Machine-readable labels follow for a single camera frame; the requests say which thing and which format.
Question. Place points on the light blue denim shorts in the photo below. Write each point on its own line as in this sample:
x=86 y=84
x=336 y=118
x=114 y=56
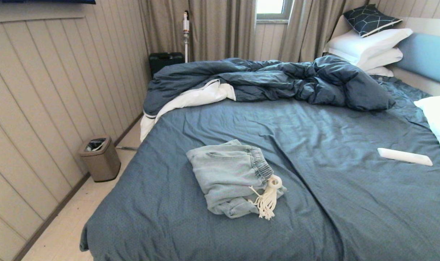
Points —
x=230 y=174

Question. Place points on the dark blue white-lined duvet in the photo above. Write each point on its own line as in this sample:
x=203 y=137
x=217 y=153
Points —
x=278 y=80

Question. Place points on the black hard suitcase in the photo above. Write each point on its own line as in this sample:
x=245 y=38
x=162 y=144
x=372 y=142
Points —
x=165 y=62

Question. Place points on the wide beige curtain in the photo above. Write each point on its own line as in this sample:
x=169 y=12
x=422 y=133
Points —
x=212 y=29

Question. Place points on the white stick vacuum cleaner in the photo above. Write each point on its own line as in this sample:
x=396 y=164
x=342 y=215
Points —
x=185 y=34

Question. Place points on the blue bed sheet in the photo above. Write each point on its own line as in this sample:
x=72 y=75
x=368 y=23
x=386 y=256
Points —
x=241 y=235

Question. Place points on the brown trash bin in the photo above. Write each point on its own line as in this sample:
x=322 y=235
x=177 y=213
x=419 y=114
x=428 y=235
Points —
x=101 y=161

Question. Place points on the narrow beige curtain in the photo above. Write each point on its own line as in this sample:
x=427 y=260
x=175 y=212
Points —
x=309 y=29

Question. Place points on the small white pillow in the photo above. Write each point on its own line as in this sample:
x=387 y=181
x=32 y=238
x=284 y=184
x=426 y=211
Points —
x=379 y=71

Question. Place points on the large white pillow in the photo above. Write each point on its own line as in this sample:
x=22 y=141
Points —
x=367 y=44

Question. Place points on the flat white pillow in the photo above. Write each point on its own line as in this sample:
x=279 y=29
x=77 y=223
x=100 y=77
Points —
x=383 y=58

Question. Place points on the long white remote control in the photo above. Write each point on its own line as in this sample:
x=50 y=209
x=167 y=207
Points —
x=404 y=156

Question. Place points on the dark geometric patterned cushion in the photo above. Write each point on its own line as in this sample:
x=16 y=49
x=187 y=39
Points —
x=370 y=19

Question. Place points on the plump white pillow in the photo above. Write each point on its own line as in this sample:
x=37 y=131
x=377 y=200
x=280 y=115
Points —
x=438 y=123

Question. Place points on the light blue padded headboard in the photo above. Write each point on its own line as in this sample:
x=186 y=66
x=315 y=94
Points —
x=427 y=57

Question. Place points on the window with grey frame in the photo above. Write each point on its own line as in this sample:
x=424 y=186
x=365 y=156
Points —
x=271 y=9

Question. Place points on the beige bed frame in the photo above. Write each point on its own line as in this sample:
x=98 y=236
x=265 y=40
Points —
x=423 y=81

